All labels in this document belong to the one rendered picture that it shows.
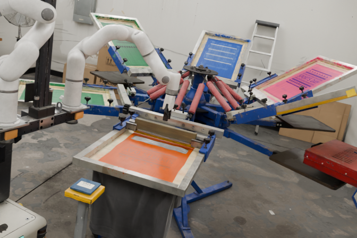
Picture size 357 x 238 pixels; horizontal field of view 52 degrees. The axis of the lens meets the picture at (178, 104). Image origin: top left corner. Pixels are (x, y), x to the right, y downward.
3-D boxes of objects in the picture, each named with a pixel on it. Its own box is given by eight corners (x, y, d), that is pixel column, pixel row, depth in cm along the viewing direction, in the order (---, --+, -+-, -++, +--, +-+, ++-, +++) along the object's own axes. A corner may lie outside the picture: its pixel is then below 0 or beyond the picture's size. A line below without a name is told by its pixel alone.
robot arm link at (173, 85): (158, 70, 212) (155, 67, 220) (155, 88, 214) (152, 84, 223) (183, 74, 216) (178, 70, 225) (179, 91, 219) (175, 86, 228)
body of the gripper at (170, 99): (168, 88, 227) (164, 105, 230) (163, 92, 218) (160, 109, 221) (179, 91, 226) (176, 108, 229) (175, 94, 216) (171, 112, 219)
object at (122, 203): (160, 258, 189) (175, 186, 178) (83, 232, 199) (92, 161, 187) (162, 255, 192) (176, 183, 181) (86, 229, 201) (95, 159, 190)
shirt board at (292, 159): (356, 185, 240) (359, 173, 238) (331, 200, 211) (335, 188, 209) (206, 117, 327) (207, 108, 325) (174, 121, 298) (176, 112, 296)
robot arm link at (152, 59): (140, 54, 214) (157, 83, 222) (144, 58, 202) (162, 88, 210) (152, 47, 214) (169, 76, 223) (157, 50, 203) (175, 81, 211)
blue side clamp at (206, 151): (205, 162, 214) (207, 151, 212) (196, 160, 215) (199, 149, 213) (213, 145, 242) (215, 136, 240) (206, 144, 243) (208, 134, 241)
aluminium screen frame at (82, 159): (183, 197, 168) (185, 190, 167) (71, 163, 180) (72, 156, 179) (212, 143, 242) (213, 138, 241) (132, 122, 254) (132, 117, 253)
